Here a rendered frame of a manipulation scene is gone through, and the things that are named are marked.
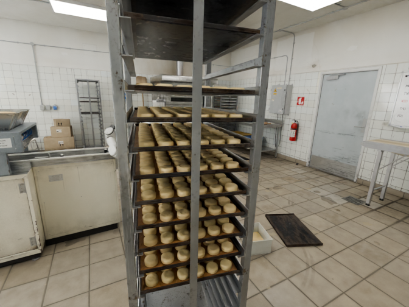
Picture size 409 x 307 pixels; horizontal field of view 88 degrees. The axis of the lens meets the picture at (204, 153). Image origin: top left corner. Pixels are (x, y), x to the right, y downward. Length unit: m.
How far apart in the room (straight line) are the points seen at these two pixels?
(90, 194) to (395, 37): 4.90
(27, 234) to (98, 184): 0.68
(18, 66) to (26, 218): 4.71
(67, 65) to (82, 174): 4.42
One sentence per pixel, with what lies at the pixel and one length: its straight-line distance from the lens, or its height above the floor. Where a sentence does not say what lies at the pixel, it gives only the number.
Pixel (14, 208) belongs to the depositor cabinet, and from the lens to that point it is 2.39.
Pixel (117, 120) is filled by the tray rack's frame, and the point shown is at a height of 1.40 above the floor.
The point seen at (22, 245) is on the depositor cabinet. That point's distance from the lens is 2.54.
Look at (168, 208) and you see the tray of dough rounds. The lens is 0.85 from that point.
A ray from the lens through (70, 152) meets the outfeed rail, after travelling 2.68.
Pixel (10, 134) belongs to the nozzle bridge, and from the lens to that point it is 2.20.
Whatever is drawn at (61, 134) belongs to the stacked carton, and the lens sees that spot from 6.17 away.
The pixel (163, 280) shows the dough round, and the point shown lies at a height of 0.78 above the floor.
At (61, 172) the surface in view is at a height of 0.75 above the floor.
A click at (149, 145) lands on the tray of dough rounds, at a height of 1.32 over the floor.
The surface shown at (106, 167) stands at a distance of 2.42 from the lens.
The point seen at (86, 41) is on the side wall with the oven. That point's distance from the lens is 6.59.
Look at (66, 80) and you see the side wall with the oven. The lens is 6.49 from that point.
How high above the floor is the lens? 1.47
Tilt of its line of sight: 15 degrees down
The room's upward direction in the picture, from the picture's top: 2 degrees clockwise
